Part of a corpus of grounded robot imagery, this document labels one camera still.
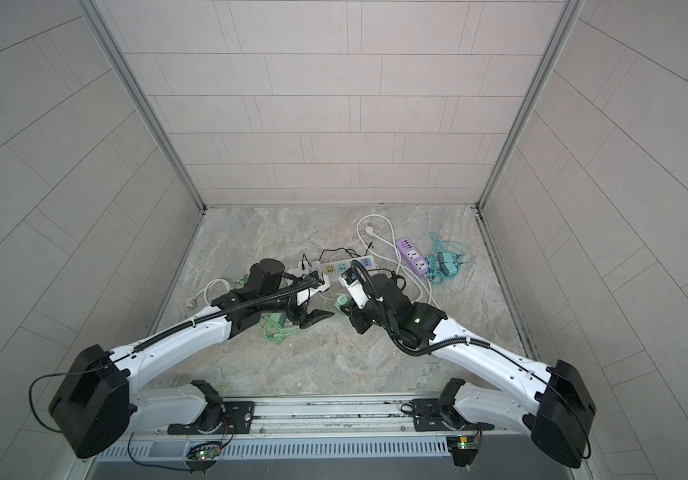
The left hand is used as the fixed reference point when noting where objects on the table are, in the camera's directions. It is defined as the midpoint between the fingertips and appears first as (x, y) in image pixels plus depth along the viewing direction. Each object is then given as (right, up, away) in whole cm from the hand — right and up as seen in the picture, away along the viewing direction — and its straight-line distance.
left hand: (335, 298), depth 76 cm
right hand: (+3, -2, -1) cm, 4 cm away
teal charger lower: (+36, +5, +20) cm, 42 cm away
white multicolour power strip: (-2, +6, +21) cm, 22 cm away
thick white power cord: (-45, -4, +13) cm, 47 cm away
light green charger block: (-17, -8, +9) cm, 21 cm away
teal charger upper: (+35, +8, +23) cm, 43 cm away
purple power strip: (+24, +8, +23) cm, 35 cm away
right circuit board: (+31, -32, -7) cm, 45 cm away
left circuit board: (-28, -31, -11) cm, 43 cm away
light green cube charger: (+2, 0, -3) cm, 4 cm away
